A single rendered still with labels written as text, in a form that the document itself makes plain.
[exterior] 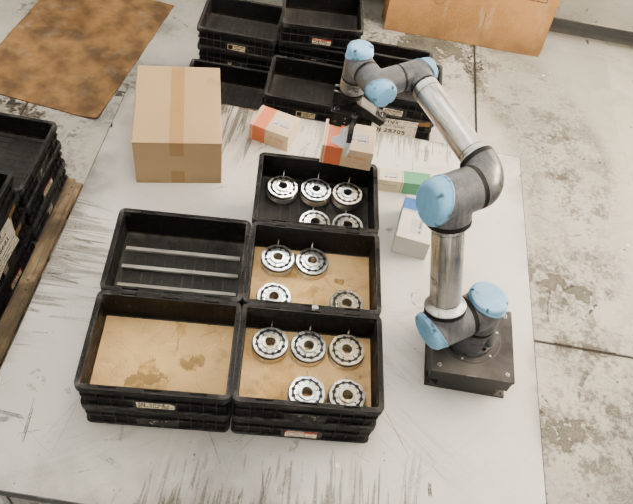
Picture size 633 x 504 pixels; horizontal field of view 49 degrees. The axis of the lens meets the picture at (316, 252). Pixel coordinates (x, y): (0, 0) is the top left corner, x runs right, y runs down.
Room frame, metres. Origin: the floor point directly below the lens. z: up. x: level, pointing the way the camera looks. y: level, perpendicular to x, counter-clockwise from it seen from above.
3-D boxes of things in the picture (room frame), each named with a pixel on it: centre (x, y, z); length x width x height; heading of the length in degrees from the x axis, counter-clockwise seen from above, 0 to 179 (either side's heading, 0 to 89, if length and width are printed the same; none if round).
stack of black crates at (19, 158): (1.81, 1.31, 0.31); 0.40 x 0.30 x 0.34; 2
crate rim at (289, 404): (0.92, -0.04, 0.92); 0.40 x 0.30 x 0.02; 97
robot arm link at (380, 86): (1.53, -0.08, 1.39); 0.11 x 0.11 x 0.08; 36
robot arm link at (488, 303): (1.16, -0.50, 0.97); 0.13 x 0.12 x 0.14; 126
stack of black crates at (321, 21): (3.00, 0.20, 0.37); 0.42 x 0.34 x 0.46; 92
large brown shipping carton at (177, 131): (1.83, 0.58, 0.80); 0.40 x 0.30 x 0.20; 15
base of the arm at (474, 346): (1.17, -0.51, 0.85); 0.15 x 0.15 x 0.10
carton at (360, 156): (1.60, -0.03, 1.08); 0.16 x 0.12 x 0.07; 92
